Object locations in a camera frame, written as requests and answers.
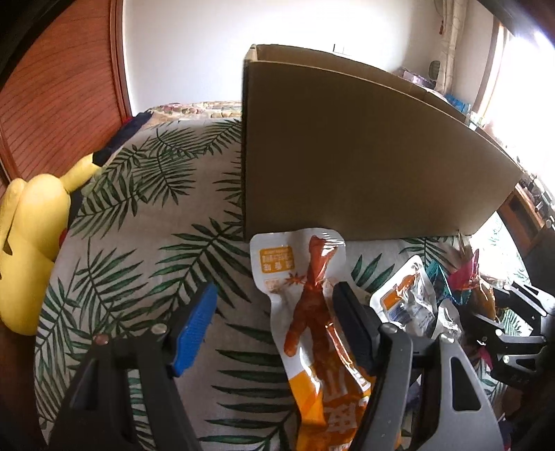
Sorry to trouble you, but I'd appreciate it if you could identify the silver orange snack pouch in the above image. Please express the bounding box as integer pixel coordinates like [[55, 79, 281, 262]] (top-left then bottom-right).
[[370, 255, 437, 337]]

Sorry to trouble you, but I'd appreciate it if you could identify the pink foil snack wrapper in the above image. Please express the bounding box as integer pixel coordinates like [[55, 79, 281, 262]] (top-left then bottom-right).
[[448, 250, 480, 291]]

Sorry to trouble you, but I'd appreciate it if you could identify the orange chicken foot snack pack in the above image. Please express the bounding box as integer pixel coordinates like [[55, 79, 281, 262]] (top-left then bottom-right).
[[249, 228, 375, 450]]

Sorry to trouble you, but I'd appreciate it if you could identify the wooden cabinet desk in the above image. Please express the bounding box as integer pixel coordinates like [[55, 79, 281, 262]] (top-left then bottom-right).
[[498, 172, 554, 258]]

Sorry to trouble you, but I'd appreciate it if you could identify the teal snack wrapper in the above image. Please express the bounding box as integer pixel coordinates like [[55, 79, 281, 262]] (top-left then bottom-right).
[[426, 260, 470, 305]]

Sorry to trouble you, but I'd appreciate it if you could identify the yellow Pikachu plush toy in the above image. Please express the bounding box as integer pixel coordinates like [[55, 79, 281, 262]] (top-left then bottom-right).
[[1, 154, 100, 335]]

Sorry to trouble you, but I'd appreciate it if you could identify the brown cardboard box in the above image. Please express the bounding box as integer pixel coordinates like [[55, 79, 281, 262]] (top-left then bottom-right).
[[242, 44, 522, 240]]

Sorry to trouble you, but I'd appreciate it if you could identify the floral quilt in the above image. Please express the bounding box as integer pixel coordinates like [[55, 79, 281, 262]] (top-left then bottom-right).
[[92, 101, 243, 168]]

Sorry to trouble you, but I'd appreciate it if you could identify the wooden headboard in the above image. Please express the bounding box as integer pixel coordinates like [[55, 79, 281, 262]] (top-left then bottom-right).
[[1, 1, 132, 183]]

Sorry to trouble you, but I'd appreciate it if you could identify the patterned curtain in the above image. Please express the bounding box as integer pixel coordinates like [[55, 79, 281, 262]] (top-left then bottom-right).
[[436, 0, 468, 94]]

